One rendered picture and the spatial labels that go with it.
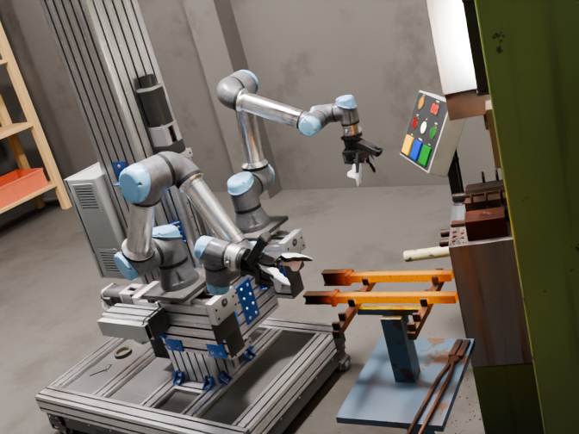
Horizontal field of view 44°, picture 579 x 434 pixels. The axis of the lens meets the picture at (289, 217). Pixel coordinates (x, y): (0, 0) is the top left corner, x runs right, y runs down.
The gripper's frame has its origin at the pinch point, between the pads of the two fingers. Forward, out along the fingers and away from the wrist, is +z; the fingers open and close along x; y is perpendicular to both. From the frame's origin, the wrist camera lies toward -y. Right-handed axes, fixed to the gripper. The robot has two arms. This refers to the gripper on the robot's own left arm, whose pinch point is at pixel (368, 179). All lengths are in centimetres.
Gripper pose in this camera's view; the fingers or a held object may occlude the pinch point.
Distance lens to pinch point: 294.6
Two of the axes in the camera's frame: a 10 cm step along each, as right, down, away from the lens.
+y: -8.1, 0.0, 5.9
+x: -5.3, 4.2, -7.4
